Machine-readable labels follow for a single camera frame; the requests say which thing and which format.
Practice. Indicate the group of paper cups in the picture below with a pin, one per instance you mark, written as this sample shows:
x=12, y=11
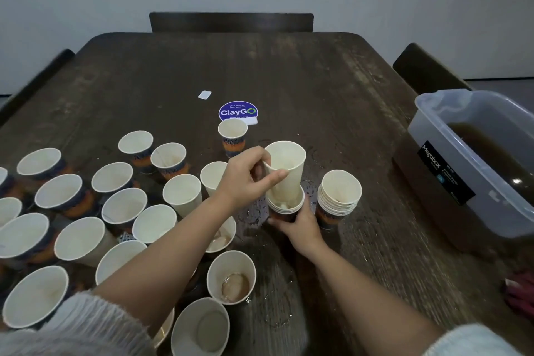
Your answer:
x=79, y=239

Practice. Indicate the clear plastic storage bin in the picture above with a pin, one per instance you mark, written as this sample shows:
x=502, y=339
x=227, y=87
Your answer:
x=467, y=218

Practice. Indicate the dark wooden chair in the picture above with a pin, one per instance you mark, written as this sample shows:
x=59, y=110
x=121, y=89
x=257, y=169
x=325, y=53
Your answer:
x=229, y=22
x=421, y=68

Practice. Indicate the person's right forearm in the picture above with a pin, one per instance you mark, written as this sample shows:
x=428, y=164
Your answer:
x=375, y=310

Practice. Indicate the dark red cloth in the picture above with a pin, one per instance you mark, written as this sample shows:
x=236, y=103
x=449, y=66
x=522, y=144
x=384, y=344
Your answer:
x=521, y=293

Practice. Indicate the white paper cup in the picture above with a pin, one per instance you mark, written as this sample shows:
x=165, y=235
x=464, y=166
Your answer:
x=288, y=164

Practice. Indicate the person's left hand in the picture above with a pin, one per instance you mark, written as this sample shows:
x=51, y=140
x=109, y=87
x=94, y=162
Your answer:
x=238, y=183

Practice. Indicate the small white paper label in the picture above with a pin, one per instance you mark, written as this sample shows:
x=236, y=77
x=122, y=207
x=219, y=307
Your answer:
x=204, y=94

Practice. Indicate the person's right hand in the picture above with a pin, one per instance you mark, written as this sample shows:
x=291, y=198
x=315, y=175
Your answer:
x=302, y=233

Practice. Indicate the orange blue patterned paper cup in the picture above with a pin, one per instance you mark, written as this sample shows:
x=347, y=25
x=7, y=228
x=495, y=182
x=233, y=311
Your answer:
x=288, y=212

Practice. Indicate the patterned paper cup stack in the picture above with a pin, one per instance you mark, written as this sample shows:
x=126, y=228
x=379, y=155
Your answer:
x=340, y=193

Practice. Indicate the round blue sticker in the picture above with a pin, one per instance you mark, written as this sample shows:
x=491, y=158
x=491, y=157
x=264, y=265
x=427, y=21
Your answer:
x=239, y=109

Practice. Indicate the person's left forearm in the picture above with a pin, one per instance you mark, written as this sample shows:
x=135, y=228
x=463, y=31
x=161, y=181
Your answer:
x=150, y=276

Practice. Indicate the dark wooden table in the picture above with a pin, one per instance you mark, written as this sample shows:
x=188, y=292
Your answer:
x=292, y=68

